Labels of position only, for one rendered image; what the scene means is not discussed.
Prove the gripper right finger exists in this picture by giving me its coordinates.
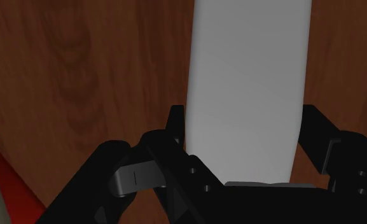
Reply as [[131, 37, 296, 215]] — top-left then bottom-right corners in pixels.
[[297, 104, 367, 199]]

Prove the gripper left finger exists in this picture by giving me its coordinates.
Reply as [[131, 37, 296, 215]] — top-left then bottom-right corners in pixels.
[[35, 104, 225, 224]]

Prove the brown wooden table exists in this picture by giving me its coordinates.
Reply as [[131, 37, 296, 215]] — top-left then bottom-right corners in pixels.
[[0, 0, 367, 224]]

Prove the white rounded cylinder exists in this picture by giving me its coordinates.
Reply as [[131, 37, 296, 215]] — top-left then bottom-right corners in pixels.
[[184, 0, 313, 185]]

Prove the red robot stand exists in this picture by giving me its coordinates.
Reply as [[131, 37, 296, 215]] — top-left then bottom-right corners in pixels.
[[0, 134, 46, 224]]

